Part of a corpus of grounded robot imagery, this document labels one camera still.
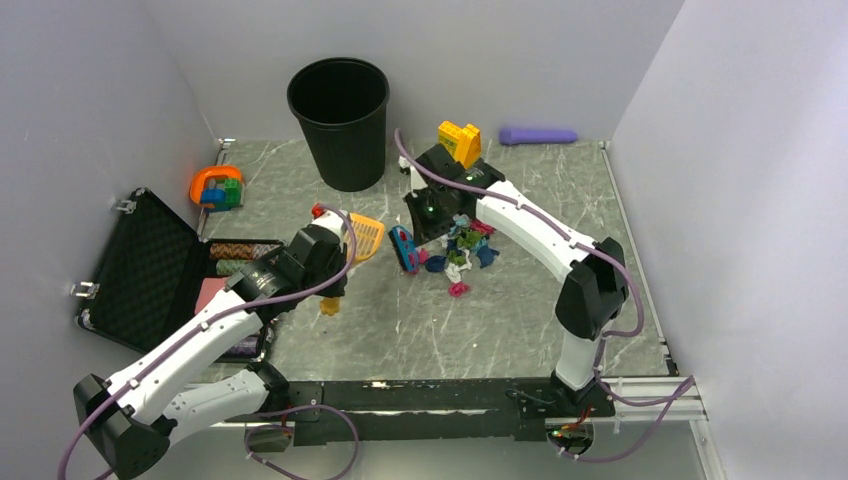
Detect blue hand brush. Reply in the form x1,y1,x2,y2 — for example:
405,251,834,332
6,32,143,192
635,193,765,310
387,225,419,274

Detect orange slotted scoop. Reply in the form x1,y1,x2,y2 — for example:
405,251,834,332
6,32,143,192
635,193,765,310
319,211,387,317

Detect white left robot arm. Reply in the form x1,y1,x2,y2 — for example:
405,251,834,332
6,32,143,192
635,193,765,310
73,213,357,479

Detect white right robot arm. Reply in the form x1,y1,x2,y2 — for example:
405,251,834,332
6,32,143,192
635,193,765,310
399,144,629,416

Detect pile of paper scraps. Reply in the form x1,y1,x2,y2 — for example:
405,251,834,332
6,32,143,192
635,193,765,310
413,214,500,298

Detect yellow toy brick building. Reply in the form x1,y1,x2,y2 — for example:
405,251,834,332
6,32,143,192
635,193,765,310
438,121,482,169

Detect purple cylinder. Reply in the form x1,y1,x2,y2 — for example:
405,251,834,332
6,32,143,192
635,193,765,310
498,127,579,146

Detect black plastic bin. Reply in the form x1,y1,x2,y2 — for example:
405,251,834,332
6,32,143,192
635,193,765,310
286,57,390,192

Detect black open case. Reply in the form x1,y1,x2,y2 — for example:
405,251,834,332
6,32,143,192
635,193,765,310
72,188,281,353

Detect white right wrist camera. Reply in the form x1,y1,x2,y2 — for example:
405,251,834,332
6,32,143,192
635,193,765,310
397,155,428,198

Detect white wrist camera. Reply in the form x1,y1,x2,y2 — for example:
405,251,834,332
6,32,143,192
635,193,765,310
397,155,428,198
311,203,348,241

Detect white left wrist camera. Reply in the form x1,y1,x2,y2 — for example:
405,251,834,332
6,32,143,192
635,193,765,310
311,203,348,241

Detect orange ring toy bricks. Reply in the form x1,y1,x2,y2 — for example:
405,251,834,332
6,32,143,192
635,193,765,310
188,165,245,212

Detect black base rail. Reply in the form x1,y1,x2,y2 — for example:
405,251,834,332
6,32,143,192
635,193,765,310
237,377,615,446

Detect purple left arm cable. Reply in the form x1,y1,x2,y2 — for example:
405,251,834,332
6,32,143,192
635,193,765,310
56,205,359,480

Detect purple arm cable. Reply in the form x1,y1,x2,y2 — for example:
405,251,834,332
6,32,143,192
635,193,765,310
394,128,697,465
56,205,359,480

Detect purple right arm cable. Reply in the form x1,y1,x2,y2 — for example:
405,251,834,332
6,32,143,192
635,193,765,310
394,128,697,465

